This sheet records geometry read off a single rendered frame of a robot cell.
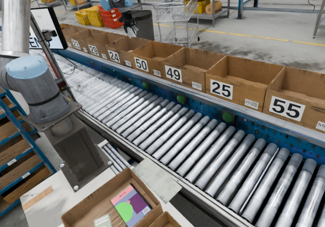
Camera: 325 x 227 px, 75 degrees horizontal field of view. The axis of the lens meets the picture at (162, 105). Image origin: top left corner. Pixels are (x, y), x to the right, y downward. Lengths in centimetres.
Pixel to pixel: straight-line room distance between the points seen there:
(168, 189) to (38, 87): 79
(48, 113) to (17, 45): 35
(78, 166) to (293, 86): 139
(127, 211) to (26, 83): 73
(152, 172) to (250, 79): 95
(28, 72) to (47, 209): 74
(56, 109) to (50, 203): 56
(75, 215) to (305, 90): 147
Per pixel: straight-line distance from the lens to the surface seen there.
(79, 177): 136
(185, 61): 190
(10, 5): 125
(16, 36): 123
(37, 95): 107
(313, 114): 129
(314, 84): 154
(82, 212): 124
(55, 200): 140
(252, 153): 133
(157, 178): 123
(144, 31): 490
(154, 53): 215
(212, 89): 146
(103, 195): 124
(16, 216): 258
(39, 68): 105
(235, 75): 169
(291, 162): 134
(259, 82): 163
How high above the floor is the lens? 176
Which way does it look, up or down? 37 degrees down
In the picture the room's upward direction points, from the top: 11 degrees counter-clockwise
